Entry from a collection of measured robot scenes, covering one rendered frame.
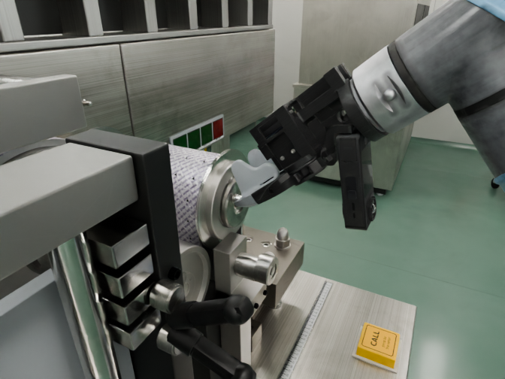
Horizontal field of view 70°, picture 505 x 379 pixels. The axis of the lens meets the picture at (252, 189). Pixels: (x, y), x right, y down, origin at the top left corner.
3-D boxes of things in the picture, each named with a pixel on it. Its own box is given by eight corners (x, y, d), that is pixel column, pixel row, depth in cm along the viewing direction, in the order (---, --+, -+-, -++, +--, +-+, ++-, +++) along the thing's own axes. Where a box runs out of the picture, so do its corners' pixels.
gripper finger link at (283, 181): (260, 183, 46) (313, 149, 41) (267, 194, 46) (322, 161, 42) (244, 197, 42) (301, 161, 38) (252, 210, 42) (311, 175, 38)
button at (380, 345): (393, 369, 67) (395, 360, 66) (355, 355, 70) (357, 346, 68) (398, 342, 72) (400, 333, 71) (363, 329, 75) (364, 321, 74)
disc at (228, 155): (190, 259, 46) (207, 145, 45) (187, 259, 47) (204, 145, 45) (242, 240, 60) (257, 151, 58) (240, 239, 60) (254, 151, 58)
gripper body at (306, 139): (271, 119, 46) (350, 59, 39) (309, 173, 47) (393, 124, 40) (243, 134, 40) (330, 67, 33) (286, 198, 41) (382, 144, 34)
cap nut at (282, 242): (286, 251, 78) (287, 234, 76) (271, 247, 79) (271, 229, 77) (292, 243, 81) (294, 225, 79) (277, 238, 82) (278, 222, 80)
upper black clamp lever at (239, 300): (248, 332, 15) (234, 305, 15) (173, 336, 18) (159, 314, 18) (262, 310, 16) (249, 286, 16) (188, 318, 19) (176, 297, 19)
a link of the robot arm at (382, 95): (433, 103, 37) (427, 123, 31) (392, 127, 40) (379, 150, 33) (393, 42, 37) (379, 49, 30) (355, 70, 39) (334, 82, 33)
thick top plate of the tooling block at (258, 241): (275, 308, 71) (276, 284, 68) (124, 253, 87) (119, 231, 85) (303, 263, 84) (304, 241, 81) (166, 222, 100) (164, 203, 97)
